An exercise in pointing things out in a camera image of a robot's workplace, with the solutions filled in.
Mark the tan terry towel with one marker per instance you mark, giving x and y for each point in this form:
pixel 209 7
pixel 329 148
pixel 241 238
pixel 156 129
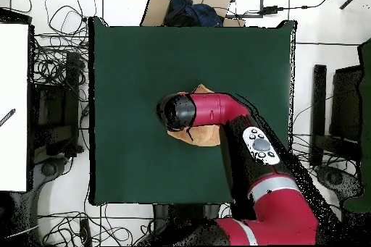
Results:
pixel 203 138

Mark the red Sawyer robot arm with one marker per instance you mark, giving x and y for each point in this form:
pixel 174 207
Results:
pixel 214 110

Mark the white flat panel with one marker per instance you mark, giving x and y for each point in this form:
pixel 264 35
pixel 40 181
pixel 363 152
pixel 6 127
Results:
pixel 14 84

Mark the dark green table cloth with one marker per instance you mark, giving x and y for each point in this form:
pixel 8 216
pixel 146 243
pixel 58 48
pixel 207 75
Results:
pixel 130 84

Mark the dark blue jeans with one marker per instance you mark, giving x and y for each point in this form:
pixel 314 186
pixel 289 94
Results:
pixel 200 15

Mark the brown cardboard box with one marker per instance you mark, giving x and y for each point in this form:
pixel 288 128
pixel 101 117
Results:
pixel 156 9

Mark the black power adapter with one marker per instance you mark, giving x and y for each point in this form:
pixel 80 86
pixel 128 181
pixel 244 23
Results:
pixel 269 10

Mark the grey stand foot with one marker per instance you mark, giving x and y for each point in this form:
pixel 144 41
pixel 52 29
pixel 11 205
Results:
pixel 49 169
pixel 336 178

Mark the black striped rod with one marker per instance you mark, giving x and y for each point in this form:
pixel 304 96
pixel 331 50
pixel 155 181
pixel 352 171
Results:
pixel 7 117

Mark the black stand frame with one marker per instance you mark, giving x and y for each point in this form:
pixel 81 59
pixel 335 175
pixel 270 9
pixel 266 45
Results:
pixel 58 108
pixel 318 99

